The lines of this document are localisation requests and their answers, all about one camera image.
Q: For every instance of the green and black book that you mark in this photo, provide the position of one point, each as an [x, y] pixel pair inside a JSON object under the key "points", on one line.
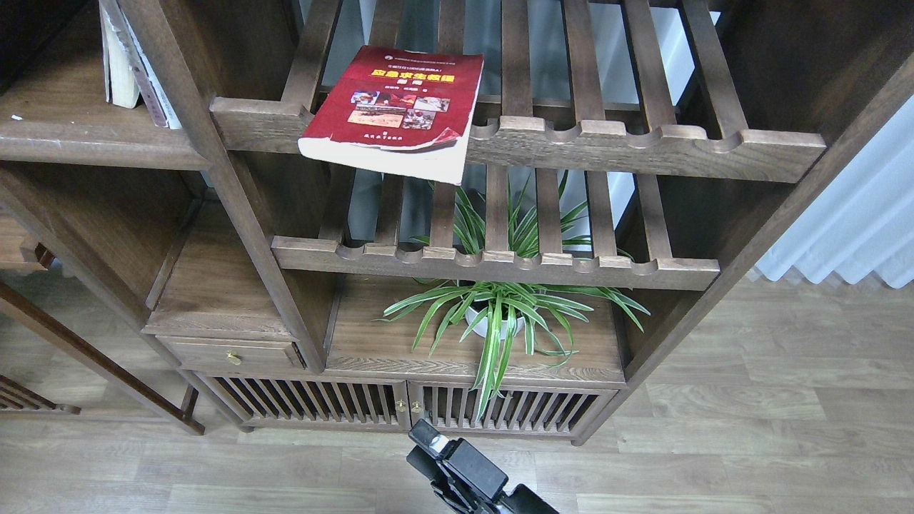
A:
{"points": [[120, 86]]}

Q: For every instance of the brass drawer knob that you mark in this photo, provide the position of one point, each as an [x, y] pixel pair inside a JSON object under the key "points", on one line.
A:
{"points": [[233, 358]]}

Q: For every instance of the white book standing upright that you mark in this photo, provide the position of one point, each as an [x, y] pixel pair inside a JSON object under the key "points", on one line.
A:
{"points": [[157, 103]]}

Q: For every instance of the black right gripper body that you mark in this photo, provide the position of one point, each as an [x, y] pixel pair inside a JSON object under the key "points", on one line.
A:
{"points": [[468, 482]]}

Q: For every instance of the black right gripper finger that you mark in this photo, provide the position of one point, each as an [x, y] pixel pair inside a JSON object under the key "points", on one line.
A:
{"points": [[427, 437]]}

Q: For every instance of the green spider plant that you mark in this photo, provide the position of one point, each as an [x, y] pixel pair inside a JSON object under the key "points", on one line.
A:
{"points": [[498, 311]]}

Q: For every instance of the red cover book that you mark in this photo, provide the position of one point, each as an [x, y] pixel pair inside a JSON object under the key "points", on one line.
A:
{"points": [[399, 111]]}

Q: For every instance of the white curtain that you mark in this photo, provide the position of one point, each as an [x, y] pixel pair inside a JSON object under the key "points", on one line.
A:
{"points": [[861, 226]]}

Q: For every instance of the dark wooden bookshelf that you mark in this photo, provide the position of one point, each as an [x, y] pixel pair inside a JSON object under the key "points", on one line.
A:
{"points": [[695, 131]]}

